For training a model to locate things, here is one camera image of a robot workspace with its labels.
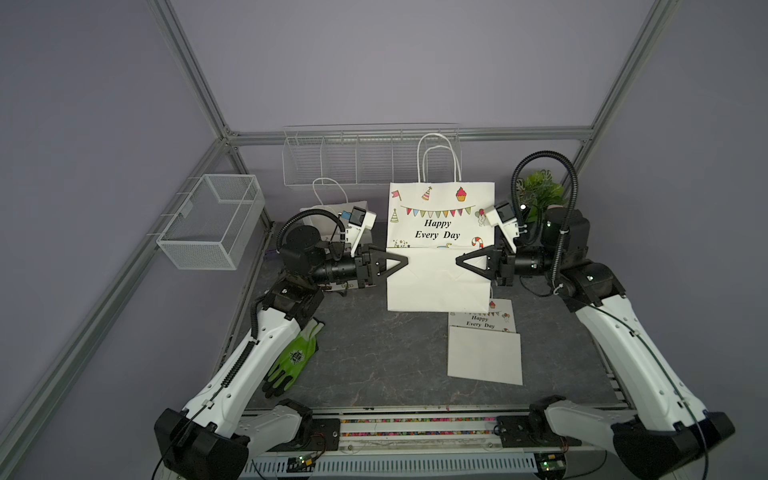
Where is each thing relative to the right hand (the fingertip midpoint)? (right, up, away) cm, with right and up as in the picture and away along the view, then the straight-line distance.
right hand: (456, 261), depth 59 cm
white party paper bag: (+14, -26, +27) cm, 40 cm away
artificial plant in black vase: (+35, +21, +37) cm, 55 cm away
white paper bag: (-31, +17, +28) cm, 45 cm away
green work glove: (-41, -29, +26) cm, 56 cm away
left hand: (-10, -1, -1) cm, 10 cm away
